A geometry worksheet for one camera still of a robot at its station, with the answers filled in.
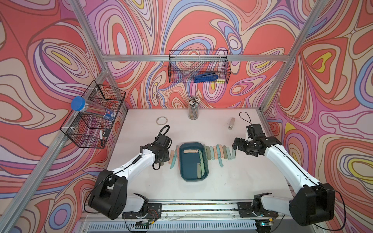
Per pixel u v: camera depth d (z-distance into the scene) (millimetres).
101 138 719
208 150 955
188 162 890
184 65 957
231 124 1102
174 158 926
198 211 750
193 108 1040
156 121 1113
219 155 933
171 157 929
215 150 955
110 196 411
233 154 942
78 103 635
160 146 677
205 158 902
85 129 709
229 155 933
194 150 949
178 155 907
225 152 950
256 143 587
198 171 863
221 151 954
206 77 902
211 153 936
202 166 883
